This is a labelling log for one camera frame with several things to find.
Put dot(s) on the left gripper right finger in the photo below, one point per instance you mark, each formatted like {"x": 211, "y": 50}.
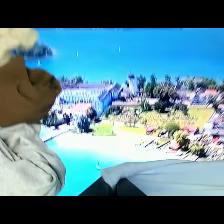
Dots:
{"x": 130, "y": 188}

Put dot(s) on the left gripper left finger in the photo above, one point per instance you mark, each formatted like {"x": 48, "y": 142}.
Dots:
{"x": 96, "y": 188}

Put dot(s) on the light blue shirt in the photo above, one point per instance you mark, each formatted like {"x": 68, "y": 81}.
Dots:
{"x": 173, "y": 178}

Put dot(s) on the brown garment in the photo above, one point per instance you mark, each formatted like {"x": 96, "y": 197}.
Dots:
{"x": 26, "y": 93}

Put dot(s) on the beige garment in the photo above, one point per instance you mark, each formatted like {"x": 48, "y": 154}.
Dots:
{"x": 15, "y": 41}

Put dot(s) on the white garment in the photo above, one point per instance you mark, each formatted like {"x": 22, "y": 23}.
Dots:
{"x": 26, "y": 163}

